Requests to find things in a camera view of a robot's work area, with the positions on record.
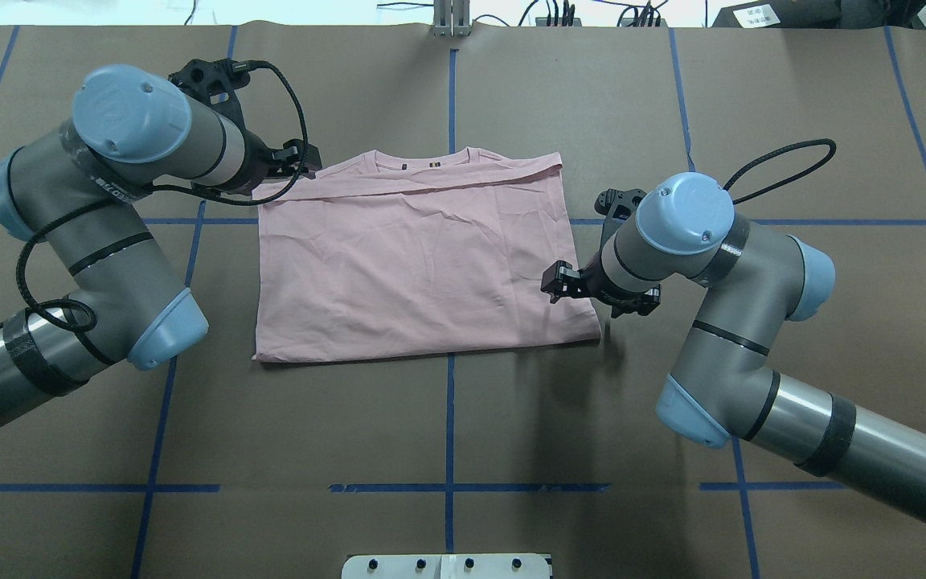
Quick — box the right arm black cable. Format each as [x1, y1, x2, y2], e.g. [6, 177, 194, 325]
[722, 138, 838, 207]

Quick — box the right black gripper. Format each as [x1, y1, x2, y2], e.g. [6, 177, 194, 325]
[540, 188, 661, 318]

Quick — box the black box white label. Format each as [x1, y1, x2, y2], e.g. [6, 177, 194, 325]
[708, 1, 842, 29]

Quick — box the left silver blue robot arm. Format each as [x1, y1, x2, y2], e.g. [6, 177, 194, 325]
[0, 59, 321, 428]

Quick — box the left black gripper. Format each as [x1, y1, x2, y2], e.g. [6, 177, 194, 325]
[166, 59, 322, 194]

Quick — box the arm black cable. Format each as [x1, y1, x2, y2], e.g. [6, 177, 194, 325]
[16, 60, 311, 332]
[722, 138, 838, 207]

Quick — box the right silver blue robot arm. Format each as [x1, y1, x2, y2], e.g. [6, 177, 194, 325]
[541, 172, 926, 523]

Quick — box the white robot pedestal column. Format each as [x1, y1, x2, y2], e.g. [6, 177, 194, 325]
[341, 552, 555, 578]

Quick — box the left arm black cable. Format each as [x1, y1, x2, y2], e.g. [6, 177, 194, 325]
[16, 60, 311, 332]

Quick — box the pink snoopy t-shirt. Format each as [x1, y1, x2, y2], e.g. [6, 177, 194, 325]
[253, 147, 601, 363]

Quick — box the aluminium frame post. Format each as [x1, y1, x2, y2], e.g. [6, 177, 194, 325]
[430, 0, 473, 38]

